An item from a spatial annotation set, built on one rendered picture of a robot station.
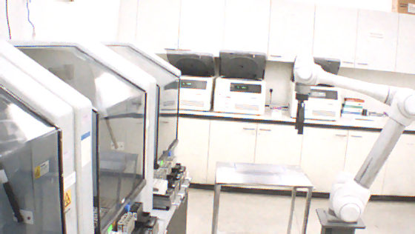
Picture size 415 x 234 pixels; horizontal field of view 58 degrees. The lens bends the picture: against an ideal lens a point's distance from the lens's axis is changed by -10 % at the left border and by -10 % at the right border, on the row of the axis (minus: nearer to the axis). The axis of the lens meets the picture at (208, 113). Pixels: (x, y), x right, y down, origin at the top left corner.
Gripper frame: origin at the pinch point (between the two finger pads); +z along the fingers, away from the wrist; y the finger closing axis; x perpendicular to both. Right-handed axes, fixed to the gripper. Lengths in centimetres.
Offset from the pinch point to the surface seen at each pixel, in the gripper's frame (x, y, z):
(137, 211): 74, -55, 32
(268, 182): 12.2, 20.5, 38.0
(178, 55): 110, 236, -30
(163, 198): 70, -17, 40
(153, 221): 67, -51, 38
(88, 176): 75, -108, -1
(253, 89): 25, 223, 2
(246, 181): 25.9, 18.7, 38.0
